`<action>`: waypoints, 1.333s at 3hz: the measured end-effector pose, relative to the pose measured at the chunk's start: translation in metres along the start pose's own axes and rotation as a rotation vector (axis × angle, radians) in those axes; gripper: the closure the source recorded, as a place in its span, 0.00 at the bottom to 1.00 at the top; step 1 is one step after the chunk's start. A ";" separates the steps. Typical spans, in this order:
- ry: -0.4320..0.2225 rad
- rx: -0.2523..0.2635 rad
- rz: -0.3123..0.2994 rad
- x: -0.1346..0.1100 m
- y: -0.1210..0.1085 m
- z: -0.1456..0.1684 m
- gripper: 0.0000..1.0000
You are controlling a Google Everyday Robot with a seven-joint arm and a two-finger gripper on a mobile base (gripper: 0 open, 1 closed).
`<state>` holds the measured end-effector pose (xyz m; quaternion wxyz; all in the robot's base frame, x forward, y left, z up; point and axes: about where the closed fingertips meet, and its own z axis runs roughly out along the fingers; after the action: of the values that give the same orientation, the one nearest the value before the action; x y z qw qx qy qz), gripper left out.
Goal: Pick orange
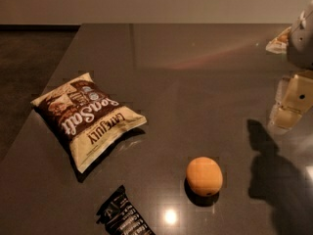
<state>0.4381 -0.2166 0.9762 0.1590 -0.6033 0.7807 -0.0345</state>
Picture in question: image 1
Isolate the black snack wrapper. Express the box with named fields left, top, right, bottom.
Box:
left=96, top=185, right=156, bottom=235

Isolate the brown and cream chip bag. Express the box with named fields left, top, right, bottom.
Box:
left=31, top=73, right=147, bottom=172

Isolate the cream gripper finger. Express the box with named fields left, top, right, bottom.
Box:
left=268, top=70, right=313, bottom=130
left=266, top=26, right=291, bottom=54

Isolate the orange fruit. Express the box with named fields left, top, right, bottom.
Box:
left=186, top=157, right=223, bottom=197

